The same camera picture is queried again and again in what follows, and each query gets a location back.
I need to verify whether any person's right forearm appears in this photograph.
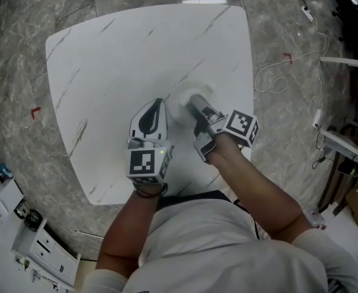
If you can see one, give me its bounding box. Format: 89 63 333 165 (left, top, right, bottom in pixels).
211 134 313 244

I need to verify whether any small blue object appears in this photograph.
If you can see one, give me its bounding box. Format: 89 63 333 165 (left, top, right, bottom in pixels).
0 163 13 180

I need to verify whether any white drawer cabinet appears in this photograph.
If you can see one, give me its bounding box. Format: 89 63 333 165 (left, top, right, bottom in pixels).
10 217 82 289

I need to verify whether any person's white shirt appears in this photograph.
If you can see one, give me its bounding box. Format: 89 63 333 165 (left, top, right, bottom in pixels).
82 194 358 293

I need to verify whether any white metal frame stand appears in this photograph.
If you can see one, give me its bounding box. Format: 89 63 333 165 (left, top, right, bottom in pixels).
318 56 358 160

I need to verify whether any long white cable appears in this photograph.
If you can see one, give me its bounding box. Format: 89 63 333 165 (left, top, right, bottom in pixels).
253 10 331 128

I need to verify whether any clear plastic bottle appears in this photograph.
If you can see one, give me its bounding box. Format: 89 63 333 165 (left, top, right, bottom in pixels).
309 211 329 231

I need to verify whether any black wrist strap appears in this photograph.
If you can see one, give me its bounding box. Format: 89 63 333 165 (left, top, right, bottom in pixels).
134 181 169 200

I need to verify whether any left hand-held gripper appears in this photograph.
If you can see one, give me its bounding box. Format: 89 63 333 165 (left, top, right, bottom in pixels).
124 98 172 186

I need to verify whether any white power strip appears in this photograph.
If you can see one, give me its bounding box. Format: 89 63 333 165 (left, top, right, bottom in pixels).
300 5 315 23

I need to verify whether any person's left forearm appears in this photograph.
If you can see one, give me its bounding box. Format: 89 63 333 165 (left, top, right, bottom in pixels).
95 183 164 275

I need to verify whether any white flat box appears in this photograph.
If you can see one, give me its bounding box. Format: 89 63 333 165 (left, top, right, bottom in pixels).
0 178 24 241

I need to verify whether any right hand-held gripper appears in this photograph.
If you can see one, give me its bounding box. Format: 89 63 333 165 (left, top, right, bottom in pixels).
186 94 261 164

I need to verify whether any white round plate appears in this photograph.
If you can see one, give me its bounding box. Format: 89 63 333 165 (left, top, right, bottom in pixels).
167 79 216 127

